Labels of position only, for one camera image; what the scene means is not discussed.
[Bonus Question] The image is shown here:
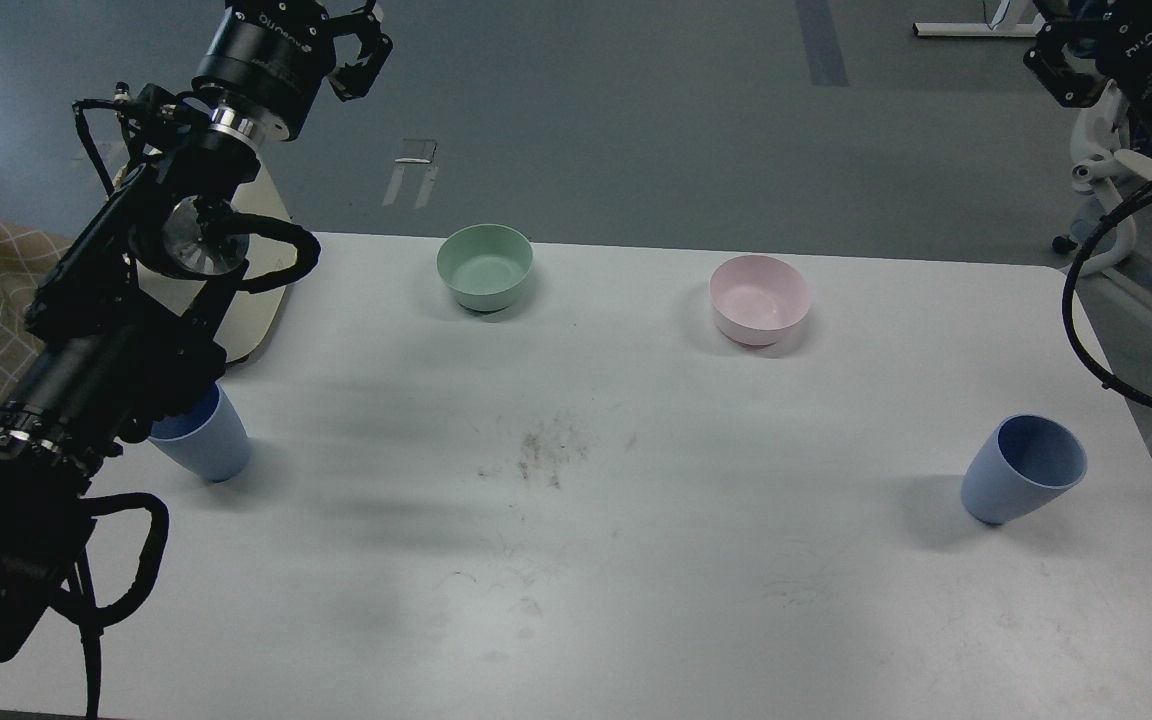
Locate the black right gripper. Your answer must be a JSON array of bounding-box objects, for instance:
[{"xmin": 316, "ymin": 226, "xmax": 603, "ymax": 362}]
[{"xmin": 1024, "ymin": 1, "xmax": 1152, "ymax": 131}]

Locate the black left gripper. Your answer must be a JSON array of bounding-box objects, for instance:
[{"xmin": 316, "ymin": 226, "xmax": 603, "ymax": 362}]
[{"xmin": 192, "ymin": 1, "xmax": 393, "ymax": 141}]

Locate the blue cup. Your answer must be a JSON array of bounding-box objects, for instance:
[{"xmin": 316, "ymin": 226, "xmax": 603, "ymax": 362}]
[
  {"xmin": 147, "ymin": 384, "xmax": 252, "ymax": 482},
  {"xmin": 960, "ymin": 414, "xmax": 1087, "ymax": 525}
]

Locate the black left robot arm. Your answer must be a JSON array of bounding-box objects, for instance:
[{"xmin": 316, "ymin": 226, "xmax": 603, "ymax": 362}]
[{"xmin": 0, "ymin": 1, "xmax": 393, "ymax": 719}]

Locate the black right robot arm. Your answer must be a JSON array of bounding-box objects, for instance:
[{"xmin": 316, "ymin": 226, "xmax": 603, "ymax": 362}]
[{"xmin": 1024, "ymin": 1, "xmax": 1152, "ymax": 450}]

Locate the white office chair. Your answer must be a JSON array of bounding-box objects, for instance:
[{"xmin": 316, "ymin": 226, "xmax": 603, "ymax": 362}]
[{"xmin": 1066, "ymin": 79, "xmax": 1152, "ymax": 332}]

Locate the white table leg base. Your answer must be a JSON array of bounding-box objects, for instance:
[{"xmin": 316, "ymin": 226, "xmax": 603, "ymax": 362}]
[{"xmin": 911, "ymin": 1, "xmax": 1044, "ymax": 40}]

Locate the green bowl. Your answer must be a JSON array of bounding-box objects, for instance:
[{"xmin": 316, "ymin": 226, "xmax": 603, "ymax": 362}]
[{"xmin": 435, "ymin": 223, "xmax": 535, "ymax": 313}]

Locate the cream toaster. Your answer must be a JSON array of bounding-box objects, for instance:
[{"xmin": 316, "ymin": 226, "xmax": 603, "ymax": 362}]
[{"xmin": 136, "ymin": 167, "xmax": 296, "ymax": 365}]

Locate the pink bowl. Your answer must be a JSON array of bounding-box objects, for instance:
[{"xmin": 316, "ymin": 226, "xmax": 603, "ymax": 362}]
[{"xmin": 707, "ymin": 255, "xmax": 814, "ymax": 347}]

